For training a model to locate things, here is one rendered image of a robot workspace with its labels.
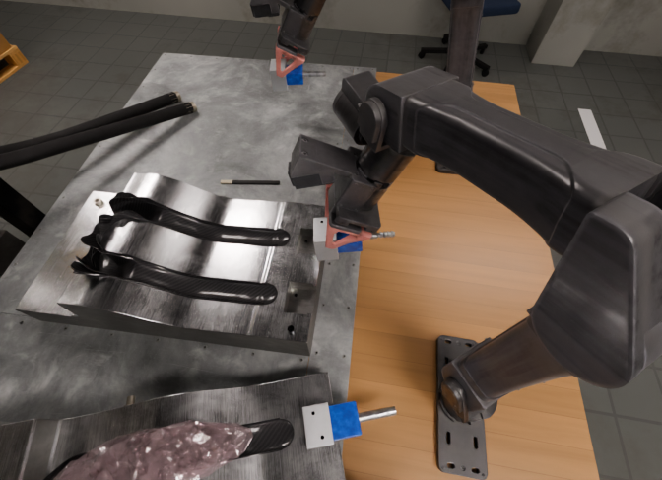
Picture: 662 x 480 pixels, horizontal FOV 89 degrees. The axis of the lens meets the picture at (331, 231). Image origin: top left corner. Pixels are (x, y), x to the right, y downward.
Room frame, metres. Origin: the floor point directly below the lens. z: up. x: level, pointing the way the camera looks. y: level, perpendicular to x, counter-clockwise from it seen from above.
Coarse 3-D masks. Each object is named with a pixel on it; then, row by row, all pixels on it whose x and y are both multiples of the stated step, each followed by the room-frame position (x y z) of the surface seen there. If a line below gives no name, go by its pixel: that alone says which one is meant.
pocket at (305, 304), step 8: (288, 288) 0.22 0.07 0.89; (296, 288) 0.23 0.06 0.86; (304, 288) 0.23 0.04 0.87; (312, 288) 0.23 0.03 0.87; (288, 296) 0.21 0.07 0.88; (296, 296) 0.22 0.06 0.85; (304, 296) 0.22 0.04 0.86; (312, 296) 0.21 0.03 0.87; (288, 304) 0.20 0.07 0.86; (296, 304) 0.20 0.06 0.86; (304, 304) 0.20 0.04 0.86; (312, 304) 0.20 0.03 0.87; (296, 312) 0.19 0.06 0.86; (304, 312) 0.19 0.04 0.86; (312, 312) 0.18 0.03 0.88
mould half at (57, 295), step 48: (96, 192) 0.45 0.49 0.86; (144, 192) 0.39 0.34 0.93; (192, 192) 0.41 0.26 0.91; (144, 240) 0.29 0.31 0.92; (192, 240) 0.31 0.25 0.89; (48, 288) 0.23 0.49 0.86; (96, 288) 0.20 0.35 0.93; (144, 288) 0.21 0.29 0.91; (192, 336) 0.16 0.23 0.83; (240, 336) 0.15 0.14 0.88; (288, 336) 0.14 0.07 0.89
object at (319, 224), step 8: (320, 224) 0.30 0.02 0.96; (320, 232) 0.29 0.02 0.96; (376, 232) 0.30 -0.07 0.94; (384, 232) 0.30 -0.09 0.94; (392, 232) 0.29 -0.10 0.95; (320, 240) 0.27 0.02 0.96; (336, 240) 0.27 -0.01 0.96; (320, 248) 0.27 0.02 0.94; (328, 248) 0.27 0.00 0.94; (336, 248) 0.27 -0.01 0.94; (344, 248) 0.27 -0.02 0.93; (352, 248) 0.27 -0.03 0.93; (360, 248) 0.27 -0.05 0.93; (320, 256) 0.26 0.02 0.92; (328, 256) 0.26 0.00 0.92; (336, 256) 0.26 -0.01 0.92
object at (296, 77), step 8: (272, 64) 0.76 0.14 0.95; (272, 72) 0.74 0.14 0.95; (296, 72) 0.75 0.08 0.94; (304, 72) 0.76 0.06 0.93; (312, 72) 0.76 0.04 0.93; (320, 72) 0.76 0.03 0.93; (272, 80) 0.74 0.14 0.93; (280, 80) 0.74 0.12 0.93; (288, 80) 0.74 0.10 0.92; (296, 80) 0.74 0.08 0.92; (280, 88) 0.74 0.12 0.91
